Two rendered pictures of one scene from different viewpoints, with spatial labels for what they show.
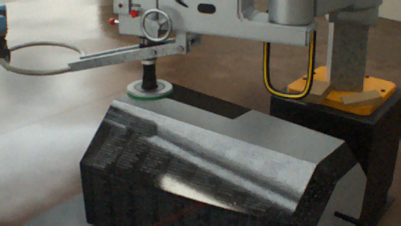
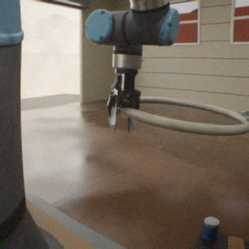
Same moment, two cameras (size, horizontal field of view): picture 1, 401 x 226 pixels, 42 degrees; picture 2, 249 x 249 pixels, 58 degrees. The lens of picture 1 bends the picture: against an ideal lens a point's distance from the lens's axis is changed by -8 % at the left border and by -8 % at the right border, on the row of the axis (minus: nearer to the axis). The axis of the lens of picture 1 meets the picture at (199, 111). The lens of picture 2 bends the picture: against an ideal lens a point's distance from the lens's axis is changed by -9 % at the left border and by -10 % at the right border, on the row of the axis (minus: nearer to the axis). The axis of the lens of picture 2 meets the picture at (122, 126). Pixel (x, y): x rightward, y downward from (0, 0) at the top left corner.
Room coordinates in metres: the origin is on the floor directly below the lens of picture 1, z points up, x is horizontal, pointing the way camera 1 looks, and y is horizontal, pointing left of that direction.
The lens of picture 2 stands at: (1.91, 1.12, 1.08)
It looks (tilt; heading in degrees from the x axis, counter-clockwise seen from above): 13 degrees down; 356
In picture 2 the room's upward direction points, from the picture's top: straight up
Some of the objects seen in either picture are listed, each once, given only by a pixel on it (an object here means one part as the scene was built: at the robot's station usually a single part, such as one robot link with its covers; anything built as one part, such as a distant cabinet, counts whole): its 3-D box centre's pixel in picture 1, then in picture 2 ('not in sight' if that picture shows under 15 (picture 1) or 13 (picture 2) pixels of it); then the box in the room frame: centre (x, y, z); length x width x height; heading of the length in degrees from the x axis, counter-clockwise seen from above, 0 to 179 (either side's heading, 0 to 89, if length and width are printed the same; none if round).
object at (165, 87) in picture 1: (149, 87); not in sight; (2.49, 0.23, 0.85); 0.21 x 0.21 x 0.01
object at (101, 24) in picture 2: not in sight; (111, 28); (2.58, 1.10, 1.19); 0.12 x 0.12 x 0.09; 56
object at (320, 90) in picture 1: (316, 91); not in sight; (2.58, -0.59, 0.81); 0.20 x 0.10 x 0.05; 151
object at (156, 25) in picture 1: (160, 23); not in sight; (2.34, 0.17, 1.20); 0.15 x 0.10 x 0.15; 67
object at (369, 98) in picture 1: (360, 97); not in sight; (2.51, -0.81, 0.80); 0.20 x 0.10 x 0.05; 92
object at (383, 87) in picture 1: (343, 87); not in sight; (2.75, -0.78, 0.76); 0.49 x 0.49 x 0.05; 53
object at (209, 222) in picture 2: not in sight; (210, 229); (3.16, 0.44, 0.08); 0.10 x 0.10 x 0.13
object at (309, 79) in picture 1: (288, 64); not in sight; (2.24, -0.37, 1.06); 0.23 x 0.03 x 0.32; 67
